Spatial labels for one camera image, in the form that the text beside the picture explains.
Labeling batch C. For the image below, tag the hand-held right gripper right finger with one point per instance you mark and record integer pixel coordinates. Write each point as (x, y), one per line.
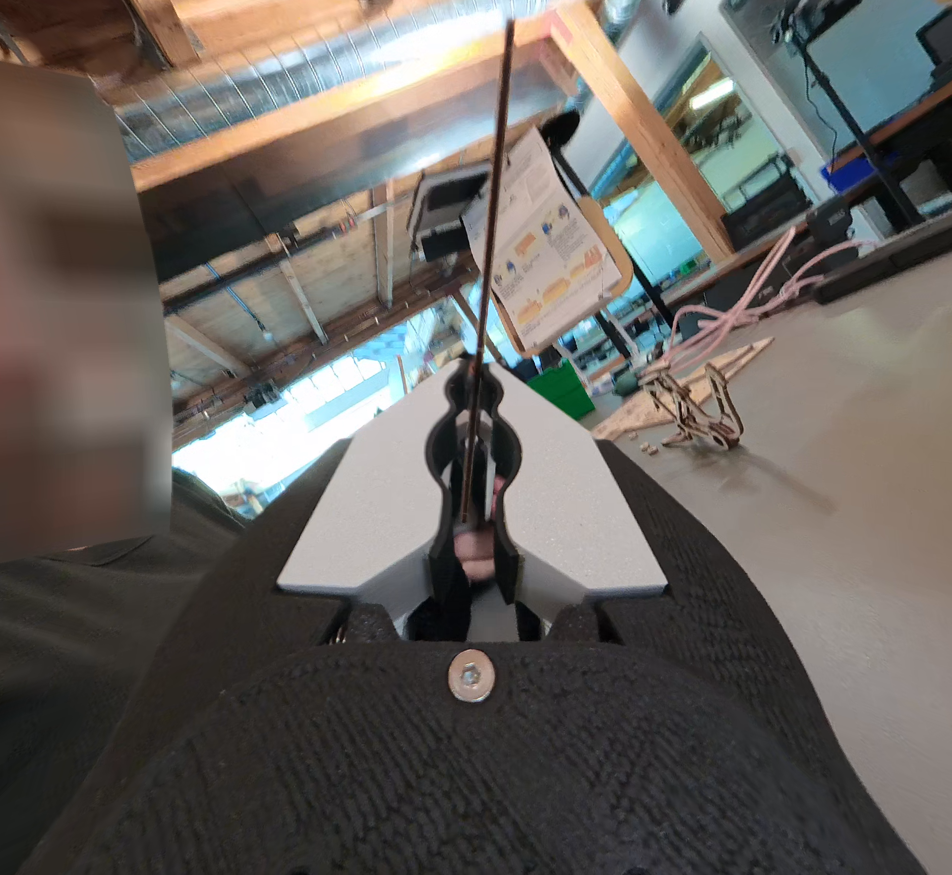
(587, 518)

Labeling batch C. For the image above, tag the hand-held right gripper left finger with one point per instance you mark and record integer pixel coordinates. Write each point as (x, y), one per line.
(372, 518)

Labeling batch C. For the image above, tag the thin wooden model panel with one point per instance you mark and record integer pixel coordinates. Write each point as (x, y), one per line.
(491, 220)

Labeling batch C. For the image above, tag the flat wooden parts sheet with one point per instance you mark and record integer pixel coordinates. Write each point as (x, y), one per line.
(632, 417)

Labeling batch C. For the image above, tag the person's left hand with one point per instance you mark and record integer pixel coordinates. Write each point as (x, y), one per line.
(476, 551)

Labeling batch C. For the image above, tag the green plastic bin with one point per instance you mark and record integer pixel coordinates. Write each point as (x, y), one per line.
(558, 391)

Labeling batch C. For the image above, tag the printed instruction sheet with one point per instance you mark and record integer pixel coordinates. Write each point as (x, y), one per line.
(550, 242)

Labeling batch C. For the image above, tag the black box device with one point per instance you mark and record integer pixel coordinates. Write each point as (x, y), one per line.
(439, 220)

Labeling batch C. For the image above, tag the person's dark shirt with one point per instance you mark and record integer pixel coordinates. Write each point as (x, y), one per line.
(89, 667)

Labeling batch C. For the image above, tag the black bar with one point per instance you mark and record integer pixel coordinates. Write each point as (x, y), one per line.
(892, 265)

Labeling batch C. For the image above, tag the blue plastic bin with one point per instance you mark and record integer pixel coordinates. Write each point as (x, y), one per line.
(848, 174)

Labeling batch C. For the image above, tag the black metal stand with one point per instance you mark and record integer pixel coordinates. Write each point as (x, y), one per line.
(855, 123)

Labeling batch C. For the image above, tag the wooden top desk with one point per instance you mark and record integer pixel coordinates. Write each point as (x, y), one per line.
(907, 123)

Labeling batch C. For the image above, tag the assembled wooden model frame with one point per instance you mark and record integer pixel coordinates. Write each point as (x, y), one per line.
(718, 436)

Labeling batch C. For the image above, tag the wooden support post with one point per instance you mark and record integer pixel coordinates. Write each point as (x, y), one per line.
(647, 123)

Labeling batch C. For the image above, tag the silver ventilation duct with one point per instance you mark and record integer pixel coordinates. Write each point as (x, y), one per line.
(372, 42)

